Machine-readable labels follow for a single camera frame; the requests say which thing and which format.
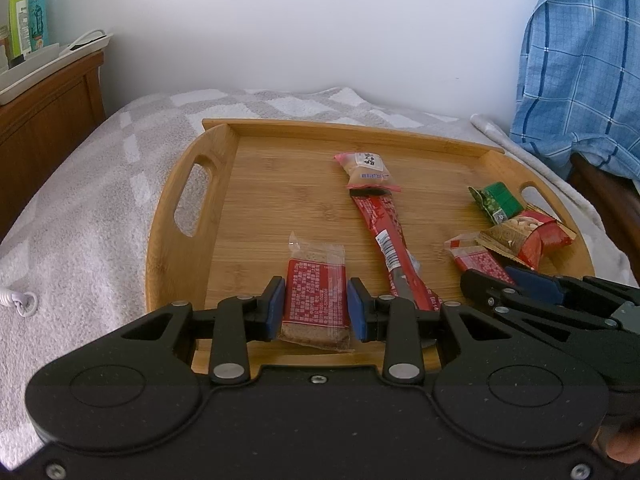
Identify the green snack packet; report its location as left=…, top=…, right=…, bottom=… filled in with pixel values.
left=468, top=182, right=524, bottom=226

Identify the wooden nightstand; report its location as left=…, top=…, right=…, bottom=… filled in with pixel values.
left=0, top=52, right=106, bottom=241

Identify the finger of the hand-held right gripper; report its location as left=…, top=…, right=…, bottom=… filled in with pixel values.
left=505, top=266, right=640, bottom=311
left=460, top=270, right=618, bottom=341

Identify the green bottle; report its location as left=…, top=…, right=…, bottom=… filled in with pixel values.
left=9, top=0, right=32, bottom=58

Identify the wooden serving tray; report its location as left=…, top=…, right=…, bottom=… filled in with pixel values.
left=145, top=119, right=596, bottom=376

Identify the teal bottle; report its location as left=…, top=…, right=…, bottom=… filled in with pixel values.
left=27, top=0, right=51, bottom=53

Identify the red gold nut packet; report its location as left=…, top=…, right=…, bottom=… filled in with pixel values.
left=479, top=211, right=577, bottom=267

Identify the white organiser tray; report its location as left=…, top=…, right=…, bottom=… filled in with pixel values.
left=0, top=42, right=61, bottom=107

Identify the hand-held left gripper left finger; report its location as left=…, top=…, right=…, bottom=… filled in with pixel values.
left=120, top=276, right=287, bottom=386

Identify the grey checkered blanket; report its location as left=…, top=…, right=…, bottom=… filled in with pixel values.
left=0, top=87, right=640, bottom=471

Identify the person's right hand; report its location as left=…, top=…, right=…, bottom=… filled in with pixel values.
left=606, top=427, right=640, bottom=463

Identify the red square biscuit packet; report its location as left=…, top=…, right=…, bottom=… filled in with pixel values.
left=279, top=232, right=359, bottom=352

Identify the red chocolate bar packet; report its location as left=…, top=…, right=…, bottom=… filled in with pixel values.
left=445, top=234, right=513, bottom=286

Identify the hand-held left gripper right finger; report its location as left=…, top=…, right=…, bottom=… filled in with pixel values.
left=346, top=277, right=506, bottom=382

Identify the white cable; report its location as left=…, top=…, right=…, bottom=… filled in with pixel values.
left=0, top=285, right=38, bottom=317

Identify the pink snack packet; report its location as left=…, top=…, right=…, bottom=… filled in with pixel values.
left=334, top=151, right=402, bottom=194

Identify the wooden bed frame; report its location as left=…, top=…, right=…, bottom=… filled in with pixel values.
left=570, top=152, right=640, bottom=286

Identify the long red snack bar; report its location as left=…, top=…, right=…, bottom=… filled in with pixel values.
left=349, top=191, right=444, bottom=312

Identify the blue plaid shirt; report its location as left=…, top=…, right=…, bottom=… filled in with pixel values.
left=510, top=0, right=640, bottom=181

